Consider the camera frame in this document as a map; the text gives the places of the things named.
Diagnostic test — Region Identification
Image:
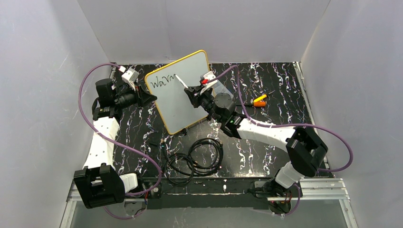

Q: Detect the black white marker pen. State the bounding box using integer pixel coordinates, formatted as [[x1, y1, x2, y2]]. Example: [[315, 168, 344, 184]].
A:
[[174, 74, 188, 89]]

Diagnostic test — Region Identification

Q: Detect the yellow framed whiteboard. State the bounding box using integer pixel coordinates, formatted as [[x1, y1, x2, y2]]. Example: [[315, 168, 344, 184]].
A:
[[144, 50, 210, 135]]

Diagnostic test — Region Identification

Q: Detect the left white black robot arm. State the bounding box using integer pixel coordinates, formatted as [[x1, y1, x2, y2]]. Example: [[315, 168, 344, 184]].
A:
[[74, 78, 157, 209]]

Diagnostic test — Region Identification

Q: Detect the clear plastic screw box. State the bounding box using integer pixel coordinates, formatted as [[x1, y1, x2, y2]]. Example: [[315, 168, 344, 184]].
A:
[[208, 80, 233, 99]]

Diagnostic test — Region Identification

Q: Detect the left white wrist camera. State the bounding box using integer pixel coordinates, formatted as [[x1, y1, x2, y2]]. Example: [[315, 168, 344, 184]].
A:
[[119, 66, 139, 90]]

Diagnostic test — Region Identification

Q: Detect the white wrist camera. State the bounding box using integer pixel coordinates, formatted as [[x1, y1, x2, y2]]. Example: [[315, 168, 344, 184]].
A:
[[200, 71, 217, 94], [119, 66, 139, 90]]

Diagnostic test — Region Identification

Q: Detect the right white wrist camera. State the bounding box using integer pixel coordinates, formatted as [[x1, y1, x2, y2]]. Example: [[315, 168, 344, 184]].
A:
[[200, 71, 217, 94]]

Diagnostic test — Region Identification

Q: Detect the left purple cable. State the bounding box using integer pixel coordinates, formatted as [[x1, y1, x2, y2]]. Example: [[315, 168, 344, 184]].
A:
[[78, 63, 163, 220]]

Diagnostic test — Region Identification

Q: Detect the purple cable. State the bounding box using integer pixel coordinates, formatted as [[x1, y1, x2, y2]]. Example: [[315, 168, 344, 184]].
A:
[[78, 63, 163, 220], [208, 65, 354, 173]]

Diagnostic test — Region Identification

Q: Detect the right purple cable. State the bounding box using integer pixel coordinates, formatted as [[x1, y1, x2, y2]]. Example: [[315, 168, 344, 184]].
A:
[[208, 65, 354, 173]]

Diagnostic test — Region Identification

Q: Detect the orange handled screwdriver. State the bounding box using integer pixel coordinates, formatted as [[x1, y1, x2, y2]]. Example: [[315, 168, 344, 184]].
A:
[[243, 101, 266, 107]]

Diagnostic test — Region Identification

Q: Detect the yellow handled screwdriver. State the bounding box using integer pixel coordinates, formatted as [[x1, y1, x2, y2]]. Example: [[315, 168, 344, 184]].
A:
[[253, 91, 274, 103]]

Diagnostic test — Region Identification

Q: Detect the coiled black cable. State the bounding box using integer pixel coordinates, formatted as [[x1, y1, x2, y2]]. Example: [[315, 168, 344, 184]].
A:
[[160, 138, 224, 186]]

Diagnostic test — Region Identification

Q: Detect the aluminium front rail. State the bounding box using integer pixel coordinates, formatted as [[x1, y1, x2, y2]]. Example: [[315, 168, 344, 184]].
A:
[[60, 177, 357, 228]]

